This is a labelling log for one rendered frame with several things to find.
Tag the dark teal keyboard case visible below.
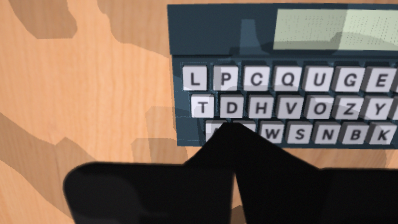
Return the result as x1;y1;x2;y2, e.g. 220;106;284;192
167;3;398;149

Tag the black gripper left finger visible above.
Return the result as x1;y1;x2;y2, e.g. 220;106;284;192
63;122;235;224

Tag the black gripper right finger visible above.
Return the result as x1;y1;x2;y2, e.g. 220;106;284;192
232;122;398;224

